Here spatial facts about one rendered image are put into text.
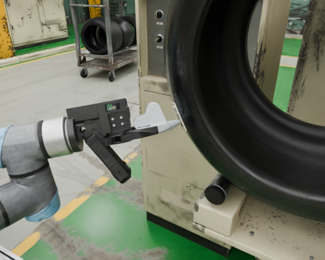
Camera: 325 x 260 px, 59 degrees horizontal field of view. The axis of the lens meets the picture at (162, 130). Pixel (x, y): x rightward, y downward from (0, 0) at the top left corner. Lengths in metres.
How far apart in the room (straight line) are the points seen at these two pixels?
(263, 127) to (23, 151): 0.56
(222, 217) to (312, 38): 0.49
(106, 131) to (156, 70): 0.87
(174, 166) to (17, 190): 0.98
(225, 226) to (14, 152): 0.44
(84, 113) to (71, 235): 1.34
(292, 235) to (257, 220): 0.08
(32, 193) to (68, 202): 1.46
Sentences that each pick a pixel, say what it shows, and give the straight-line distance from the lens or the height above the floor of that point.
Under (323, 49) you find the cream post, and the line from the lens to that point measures 0.84.
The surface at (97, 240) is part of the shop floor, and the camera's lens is 1.78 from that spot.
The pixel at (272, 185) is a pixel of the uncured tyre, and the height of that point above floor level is 0.98.
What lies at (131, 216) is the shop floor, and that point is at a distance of 1.88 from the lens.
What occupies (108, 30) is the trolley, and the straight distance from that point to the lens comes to 4.16.
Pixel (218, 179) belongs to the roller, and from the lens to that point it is 0.63.
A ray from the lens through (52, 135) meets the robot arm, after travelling 0.56.
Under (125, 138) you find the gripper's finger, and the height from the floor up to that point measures 1.04.
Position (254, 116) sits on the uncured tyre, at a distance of 0.80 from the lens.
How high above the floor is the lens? 1.29
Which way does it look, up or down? 27 degrees down
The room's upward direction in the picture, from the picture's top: straight up
